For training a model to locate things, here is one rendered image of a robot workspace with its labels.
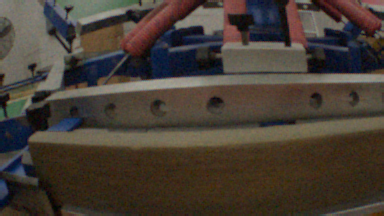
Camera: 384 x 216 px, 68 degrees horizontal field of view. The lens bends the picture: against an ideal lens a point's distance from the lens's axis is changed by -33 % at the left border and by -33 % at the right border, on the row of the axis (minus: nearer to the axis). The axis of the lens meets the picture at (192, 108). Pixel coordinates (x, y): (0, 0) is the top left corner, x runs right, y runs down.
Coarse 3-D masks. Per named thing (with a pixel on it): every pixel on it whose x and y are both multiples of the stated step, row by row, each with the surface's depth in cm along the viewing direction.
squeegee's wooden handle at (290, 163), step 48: (48, 144) 29; (96, 144) 27; (144, 144) 27; (192, 144) 26; (240, 144) 25; (288, 144) 24; (336, 144) 23; (96, 192) 29; (144, 192) 27; (192, 192) 27; (240, 192) 26; (288, 192) 25; (336, 192) 24
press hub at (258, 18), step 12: (252, 0) 99; (264, 0) 97; (252, 12) 100; (264, 12) 98; (276, 12) 98; (264, 24) 97; (276, 24) 97; (252, 36) 99; (264, 36) 97; (276, 36) 96; (312, 96) 92
